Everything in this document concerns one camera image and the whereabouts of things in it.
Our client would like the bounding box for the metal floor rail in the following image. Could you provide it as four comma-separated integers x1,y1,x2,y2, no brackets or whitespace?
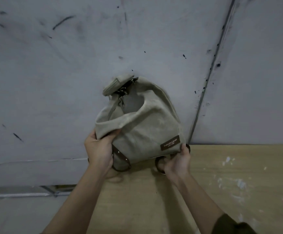
0,185,77,199

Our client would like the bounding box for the person's right hand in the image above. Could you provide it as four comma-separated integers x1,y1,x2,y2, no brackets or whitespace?
158,144,191,184

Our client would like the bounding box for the dark green sleeve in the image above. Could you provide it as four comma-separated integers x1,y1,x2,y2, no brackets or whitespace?
211,213,256,234

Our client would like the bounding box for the beige canvas bag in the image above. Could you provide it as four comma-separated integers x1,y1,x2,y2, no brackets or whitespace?
95,75,191,174

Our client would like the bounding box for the person's left forearm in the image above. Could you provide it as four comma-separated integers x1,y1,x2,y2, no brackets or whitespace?
40,166,109,234

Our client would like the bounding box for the person's right forearm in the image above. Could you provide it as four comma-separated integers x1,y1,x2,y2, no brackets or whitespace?
167,171,225,234

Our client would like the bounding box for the person's left hand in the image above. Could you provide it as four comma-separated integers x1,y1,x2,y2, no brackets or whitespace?
84,128,121,179

